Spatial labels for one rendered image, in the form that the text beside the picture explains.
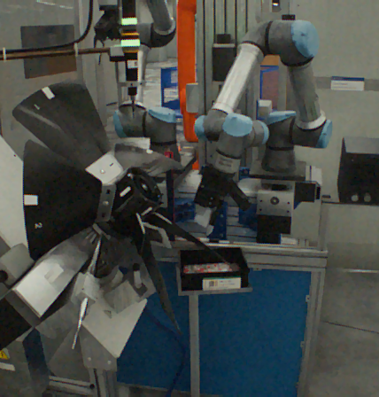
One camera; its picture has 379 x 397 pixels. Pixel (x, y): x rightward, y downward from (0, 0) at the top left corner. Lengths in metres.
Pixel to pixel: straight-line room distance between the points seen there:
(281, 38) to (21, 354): 1.21
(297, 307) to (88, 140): 1.00
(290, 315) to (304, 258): 0.26
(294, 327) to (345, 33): 1.80
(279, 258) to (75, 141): 0.84
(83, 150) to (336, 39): 2.06
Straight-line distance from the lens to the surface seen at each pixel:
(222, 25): 2.00
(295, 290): 1.71
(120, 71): 1.14
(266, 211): 1.77
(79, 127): 1.16
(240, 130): 1.22
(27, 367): 1.33
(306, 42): 1.51
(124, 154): 1.39
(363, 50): 2.93
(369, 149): 1.48
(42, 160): 0.90
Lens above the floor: 1.58
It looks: 20 degrees down
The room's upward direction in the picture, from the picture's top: 1 degrees counter-clockwise
